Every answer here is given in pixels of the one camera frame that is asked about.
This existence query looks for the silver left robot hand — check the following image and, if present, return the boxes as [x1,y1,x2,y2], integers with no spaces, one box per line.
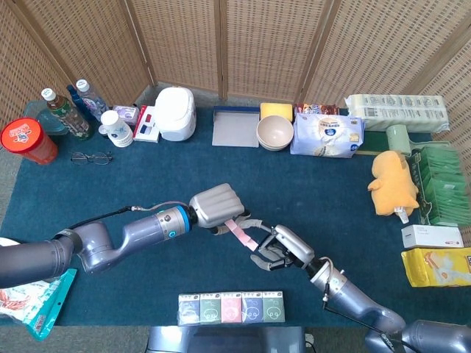
[188,182,265,237]

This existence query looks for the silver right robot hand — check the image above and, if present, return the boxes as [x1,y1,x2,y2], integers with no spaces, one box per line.
[249,224,316,272]

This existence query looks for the pink packet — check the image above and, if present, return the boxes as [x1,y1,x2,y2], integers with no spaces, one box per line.
[224,219,248,243]

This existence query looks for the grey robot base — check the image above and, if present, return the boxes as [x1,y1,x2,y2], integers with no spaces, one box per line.
[146,325,307,353]

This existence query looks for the green pocket tissue pack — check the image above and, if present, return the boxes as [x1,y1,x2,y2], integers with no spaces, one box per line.
[262,290,286,323]
[199,293,223,324]

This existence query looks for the blue pocket tissue pack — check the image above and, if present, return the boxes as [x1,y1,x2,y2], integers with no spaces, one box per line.
[241,291,265,324]
[178,293,202,327]

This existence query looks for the dark blue table mat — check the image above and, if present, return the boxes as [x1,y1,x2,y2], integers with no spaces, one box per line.
[0,106,471,328]

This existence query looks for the grey tray with blue rim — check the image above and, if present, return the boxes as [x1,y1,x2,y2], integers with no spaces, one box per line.
[212,106,261,148]

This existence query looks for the beige bowl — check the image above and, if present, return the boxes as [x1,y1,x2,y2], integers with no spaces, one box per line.
[256,115,294,147]
[259,141,294,152]

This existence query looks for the pink pocket tissue pack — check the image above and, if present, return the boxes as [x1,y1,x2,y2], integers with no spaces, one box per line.
[220,292,244,324]

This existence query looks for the white rice cooker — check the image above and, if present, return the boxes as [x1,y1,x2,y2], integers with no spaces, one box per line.
[152,86,197,142]

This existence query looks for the red and white box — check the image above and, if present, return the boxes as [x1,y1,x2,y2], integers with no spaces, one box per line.
[132,104,162,143]

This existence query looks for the light blue tissue pack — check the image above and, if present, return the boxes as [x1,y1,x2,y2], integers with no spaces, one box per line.
[289,113,365,159]

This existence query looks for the yellow plush toy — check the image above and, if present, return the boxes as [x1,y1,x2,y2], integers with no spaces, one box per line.
[367,149,420,224]

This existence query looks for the thin-framed eyeglasses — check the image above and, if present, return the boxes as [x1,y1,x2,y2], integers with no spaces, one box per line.
[69,150,113,166]

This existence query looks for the white pill jar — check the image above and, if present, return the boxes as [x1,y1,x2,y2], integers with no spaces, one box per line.
[99,110,134,148]

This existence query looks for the small purple box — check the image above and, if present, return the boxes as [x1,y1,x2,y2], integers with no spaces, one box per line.
[112,104,141,126]

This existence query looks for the green and yellow scouring sponge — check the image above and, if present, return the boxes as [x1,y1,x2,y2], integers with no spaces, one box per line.
[356,130,391,156]

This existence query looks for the brown snack packet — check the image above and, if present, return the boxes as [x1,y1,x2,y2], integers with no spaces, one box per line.
[293,102,340,117]

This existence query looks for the small white box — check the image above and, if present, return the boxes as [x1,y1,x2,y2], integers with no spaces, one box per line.
[400,224,464,249]

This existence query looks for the yellow wipes bag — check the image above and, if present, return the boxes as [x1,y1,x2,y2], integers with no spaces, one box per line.
[400,247,471,288]

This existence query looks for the light green cup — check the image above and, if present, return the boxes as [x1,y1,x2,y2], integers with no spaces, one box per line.
[385,124,412,157]

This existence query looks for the green box of sachets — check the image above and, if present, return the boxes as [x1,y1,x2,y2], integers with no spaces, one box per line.
[410,141,464,226]

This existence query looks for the clear water bottle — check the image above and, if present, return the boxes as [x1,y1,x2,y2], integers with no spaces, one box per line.
[76,79,110,122]

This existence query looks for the woven rattan folding screen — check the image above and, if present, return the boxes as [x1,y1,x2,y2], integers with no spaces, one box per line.
[0,0,471,174]

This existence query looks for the pale green paper towel pack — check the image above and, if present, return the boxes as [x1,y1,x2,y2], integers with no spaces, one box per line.
[344,93,450,134]

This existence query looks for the green tea bottle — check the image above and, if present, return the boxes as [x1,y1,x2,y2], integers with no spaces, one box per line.
[40,88,95,141]

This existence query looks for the dark blue bottle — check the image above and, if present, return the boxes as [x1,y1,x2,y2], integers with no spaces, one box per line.
[66,85,96,122]

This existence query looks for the teal zip snack bag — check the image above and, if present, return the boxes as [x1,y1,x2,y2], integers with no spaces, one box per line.
[0,268,78,341]

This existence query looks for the clear plastic container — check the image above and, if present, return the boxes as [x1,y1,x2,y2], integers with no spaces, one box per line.
[24,101,74,137]

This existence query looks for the red canister with orange lid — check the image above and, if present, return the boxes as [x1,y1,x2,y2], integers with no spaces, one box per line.
[0,117,59,165]

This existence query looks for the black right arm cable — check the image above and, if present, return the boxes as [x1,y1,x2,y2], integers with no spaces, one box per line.
[322,257,419,350]

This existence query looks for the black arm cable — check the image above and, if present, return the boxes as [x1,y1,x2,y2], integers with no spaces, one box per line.
[68,204,191,231]
[322,257,419,350]

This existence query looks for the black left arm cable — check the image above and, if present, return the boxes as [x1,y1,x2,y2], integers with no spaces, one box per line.
[68,204,191,231]

